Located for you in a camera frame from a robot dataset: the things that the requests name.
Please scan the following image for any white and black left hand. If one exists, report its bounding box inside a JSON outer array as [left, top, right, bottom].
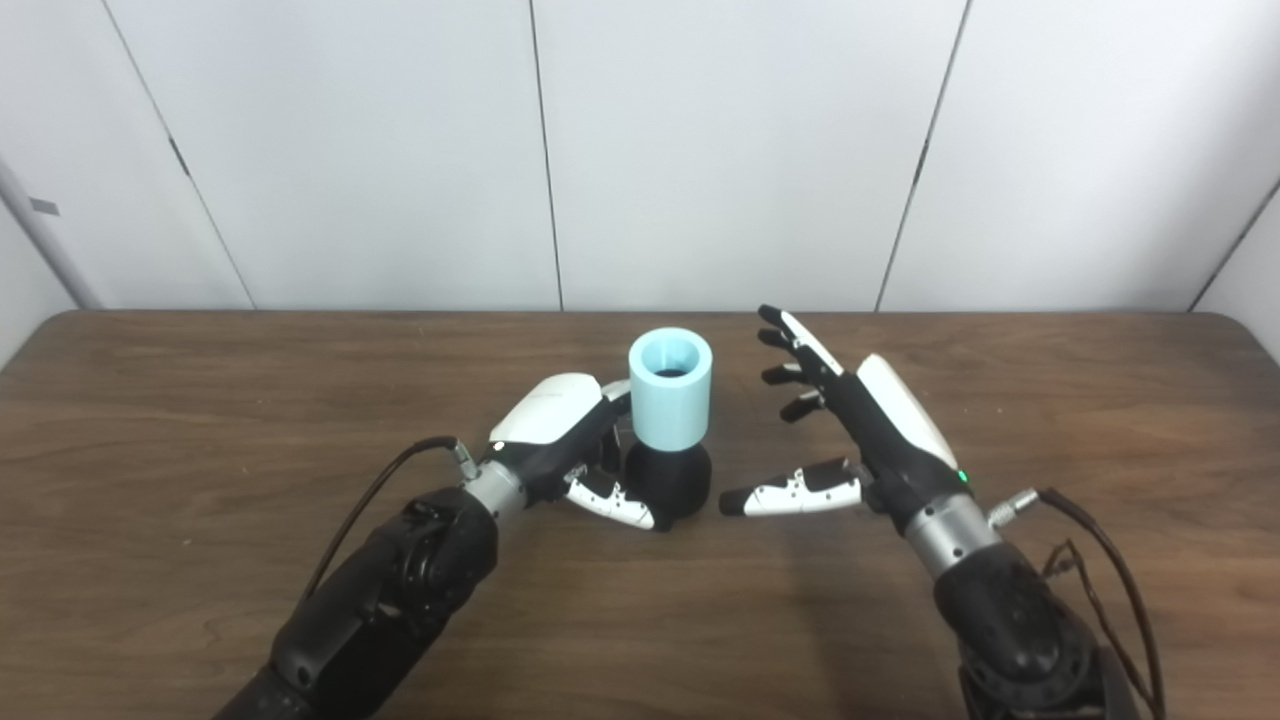
[[487, 373, 673, 533]]

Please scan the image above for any white and black right hand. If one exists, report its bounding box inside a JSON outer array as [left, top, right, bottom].
[[718, 304, 973, 536]]

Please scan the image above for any light-blue hose piece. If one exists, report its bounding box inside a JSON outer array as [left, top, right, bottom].
[[628, 327, 713, 453]]

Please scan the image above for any black nozzle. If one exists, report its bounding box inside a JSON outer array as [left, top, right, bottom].
[[622, 440, 713, 526]]

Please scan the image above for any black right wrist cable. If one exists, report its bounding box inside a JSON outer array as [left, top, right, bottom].
[[988, 486, 1166, 720]]

